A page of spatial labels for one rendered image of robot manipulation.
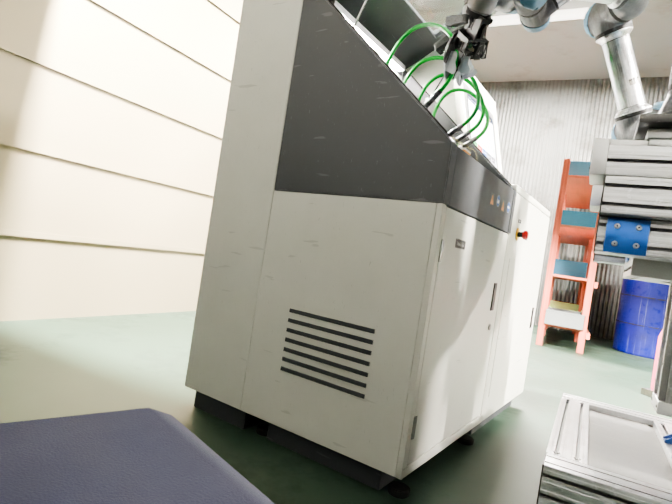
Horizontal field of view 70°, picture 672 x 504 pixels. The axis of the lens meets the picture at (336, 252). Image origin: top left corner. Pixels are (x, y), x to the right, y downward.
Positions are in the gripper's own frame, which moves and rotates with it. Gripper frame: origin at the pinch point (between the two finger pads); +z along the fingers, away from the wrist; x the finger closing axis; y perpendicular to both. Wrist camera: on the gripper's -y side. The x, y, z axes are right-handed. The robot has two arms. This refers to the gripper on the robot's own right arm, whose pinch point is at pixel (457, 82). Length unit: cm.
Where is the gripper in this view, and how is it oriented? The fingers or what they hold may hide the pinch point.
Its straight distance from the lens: 173.7
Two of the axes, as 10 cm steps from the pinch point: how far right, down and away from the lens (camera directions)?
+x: 5.5, 0.8, 8.3
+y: 8.2, 1.3, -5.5
